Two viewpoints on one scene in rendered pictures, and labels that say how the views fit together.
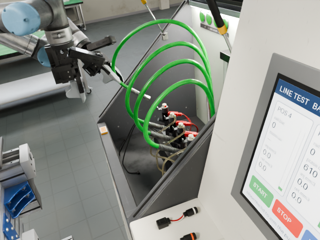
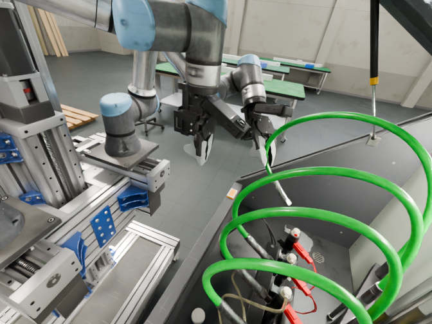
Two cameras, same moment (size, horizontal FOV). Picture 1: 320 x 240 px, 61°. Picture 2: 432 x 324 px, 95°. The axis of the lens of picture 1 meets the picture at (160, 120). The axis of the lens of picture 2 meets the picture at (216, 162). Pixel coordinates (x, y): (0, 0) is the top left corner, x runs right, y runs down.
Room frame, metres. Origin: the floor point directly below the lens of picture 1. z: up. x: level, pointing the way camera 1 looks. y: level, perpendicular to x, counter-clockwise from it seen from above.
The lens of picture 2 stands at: (0.53, -0.05, 1.54)
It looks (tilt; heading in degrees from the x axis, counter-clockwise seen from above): 34 degrees down; 37
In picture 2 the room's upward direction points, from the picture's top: 8 degrees clockwise
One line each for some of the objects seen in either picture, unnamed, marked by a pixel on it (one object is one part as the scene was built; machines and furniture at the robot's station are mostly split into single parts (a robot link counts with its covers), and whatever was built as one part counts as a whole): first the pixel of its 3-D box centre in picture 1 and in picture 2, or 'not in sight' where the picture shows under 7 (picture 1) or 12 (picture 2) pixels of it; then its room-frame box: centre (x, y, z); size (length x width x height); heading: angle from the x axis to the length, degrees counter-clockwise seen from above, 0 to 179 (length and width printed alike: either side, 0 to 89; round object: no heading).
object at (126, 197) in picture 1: (117, 173); (207, 246); (0.87, 0.20, 0.87); 0.62 x 0.04 x 0.16; 16
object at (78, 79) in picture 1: (77, 80); (200, 139); (0.84, 0.25, 1.31); 0.05 x 0.02 x 0.09; 16
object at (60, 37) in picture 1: (59, 35); (202, 74); (0.86, 0.27, 1.45); 0.08 x 0.08 x 0.05
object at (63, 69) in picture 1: (64, 62); (197, 110); (0.86, 0.28, 1.37); 0.09 x 0.08 x 0.12; 106
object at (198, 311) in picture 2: not in sight; (198, 316); (0.71, 0.08, 0.84); 0.04 x 0.04 x 0.01
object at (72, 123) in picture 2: not in sight; (55, 117); (1.18, 3.77, 0.05); 1.07 x 0.76 x 0.10; 113
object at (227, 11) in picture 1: (225, 10); not in sight; (1.01, -0.28, 1.43); 0.54 x 0.03 x 0.02; 16
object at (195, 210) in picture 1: (177, 216); not in sight; (0.52, -0.01, 0.99); 0.12 x 0.02 x 0.02; 107
